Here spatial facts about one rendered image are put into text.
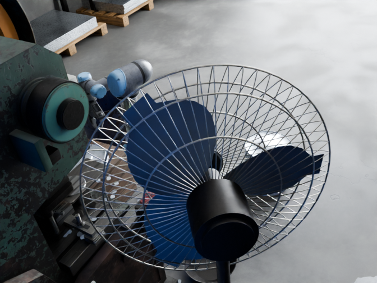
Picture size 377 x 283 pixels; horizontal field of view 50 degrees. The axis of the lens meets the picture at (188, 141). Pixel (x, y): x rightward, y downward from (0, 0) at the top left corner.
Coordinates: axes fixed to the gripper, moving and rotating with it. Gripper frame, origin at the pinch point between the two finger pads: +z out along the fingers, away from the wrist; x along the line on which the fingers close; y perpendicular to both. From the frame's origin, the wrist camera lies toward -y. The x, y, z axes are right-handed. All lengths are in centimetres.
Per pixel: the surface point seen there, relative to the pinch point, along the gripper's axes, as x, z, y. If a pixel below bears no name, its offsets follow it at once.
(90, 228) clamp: 42, -21, -87
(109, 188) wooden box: 10.8, 31.4, -19.1
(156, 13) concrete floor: -194, 57, 250
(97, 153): 5.7, 17.4, -0.4
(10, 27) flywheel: 32, -81, -23
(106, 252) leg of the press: 40, -8, -91
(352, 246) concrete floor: -81, 54, -129
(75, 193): 39, -24, -68
